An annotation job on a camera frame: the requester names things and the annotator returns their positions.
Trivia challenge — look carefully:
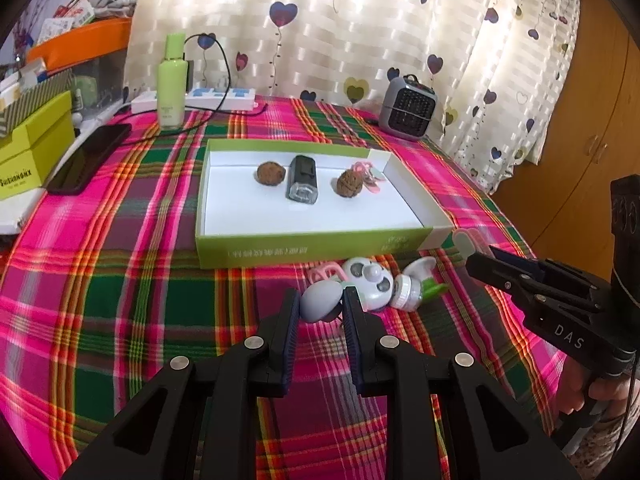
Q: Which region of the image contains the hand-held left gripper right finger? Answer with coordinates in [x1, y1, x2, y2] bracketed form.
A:
[341, 285, 581, 480]

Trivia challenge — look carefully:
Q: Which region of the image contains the pile of printed cards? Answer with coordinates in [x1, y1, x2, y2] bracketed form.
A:
[40, 0, 96, 41]

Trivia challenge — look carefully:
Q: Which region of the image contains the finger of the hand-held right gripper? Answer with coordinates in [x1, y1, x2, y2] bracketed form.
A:
[487, 244, 552, 287]
[466, 251, 544, 308]

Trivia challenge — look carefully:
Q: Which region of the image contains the black charging cable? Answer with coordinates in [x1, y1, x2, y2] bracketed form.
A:
[115, 33, 266, 143]

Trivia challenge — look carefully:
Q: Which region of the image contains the black pocket microscope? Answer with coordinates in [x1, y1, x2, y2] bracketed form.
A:
[285, 155, 318, 206]

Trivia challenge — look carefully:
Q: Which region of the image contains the green white cardboard box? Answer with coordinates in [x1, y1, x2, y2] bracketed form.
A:
[195, 138, 453, 270]

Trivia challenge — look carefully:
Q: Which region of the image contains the orange plastic tray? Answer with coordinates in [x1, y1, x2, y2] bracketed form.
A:
[26, 16, 133, 71]

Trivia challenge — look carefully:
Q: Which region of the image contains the brown walnut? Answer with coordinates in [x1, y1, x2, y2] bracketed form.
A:
[336, 169, 363, 197]
[256, 161, 287, 188]

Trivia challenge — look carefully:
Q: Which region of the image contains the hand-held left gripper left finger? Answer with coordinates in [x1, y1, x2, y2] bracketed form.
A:
[60, 287, 303, 480]

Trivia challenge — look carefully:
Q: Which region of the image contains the white side table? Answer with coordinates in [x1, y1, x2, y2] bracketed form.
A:
[0, 105, 131, 236]

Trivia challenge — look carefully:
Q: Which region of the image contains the white power strip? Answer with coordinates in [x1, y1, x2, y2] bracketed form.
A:
[131, 87, 257, 113]

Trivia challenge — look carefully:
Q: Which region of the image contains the person's right hand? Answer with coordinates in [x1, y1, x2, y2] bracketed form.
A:
[557, 352, 636, 418]

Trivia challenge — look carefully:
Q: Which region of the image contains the small grey heater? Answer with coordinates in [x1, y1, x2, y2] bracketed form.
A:
[378, 74, 437, 142]

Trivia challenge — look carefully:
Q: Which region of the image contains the grey mushroom-shaped knob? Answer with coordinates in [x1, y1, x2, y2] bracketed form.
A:
[300, 281, 346, 323]

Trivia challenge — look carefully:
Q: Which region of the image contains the purple dried branch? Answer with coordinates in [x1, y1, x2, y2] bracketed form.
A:
[12, 10, 37, 66]

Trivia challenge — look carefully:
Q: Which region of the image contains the white green round container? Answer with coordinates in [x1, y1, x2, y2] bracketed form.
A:
[402, 256, 450, 297]

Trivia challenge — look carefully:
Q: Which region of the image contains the heart print curtain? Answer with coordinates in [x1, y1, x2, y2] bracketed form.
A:
[122, 0, 583, 196]

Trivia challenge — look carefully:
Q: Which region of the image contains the wooden wardrobe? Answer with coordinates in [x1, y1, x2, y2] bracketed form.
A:
[492, 0, 640, 281]

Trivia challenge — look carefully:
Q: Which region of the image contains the white ribbed jar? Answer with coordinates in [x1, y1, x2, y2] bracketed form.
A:
[389, 276, 426, 312]

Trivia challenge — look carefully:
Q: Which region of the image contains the black smartphone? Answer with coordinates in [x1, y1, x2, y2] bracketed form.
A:
[46, 123, 133, 196]

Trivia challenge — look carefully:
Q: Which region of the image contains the patterned clothing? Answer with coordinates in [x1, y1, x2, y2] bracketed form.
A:
[572, 400, 633, 463]

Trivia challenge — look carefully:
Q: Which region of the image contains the striped grey box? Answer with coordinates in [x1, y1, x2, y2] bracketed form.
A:
[0, 67, 73, 138]

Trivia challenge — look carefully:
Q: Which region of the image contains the lime green gift box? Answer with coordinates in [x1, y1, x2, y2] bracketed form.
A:
[0, 91, 76, 201]

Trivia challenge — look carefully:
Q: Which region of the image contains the clear storage bin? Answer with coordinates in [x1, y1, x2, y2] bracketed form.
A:
[70, 55, 126, 111]

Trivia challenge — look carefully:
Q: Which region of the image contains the green lotion bottle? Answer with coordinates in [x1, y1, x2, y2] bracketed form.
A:
[156, 33, 188, 128]

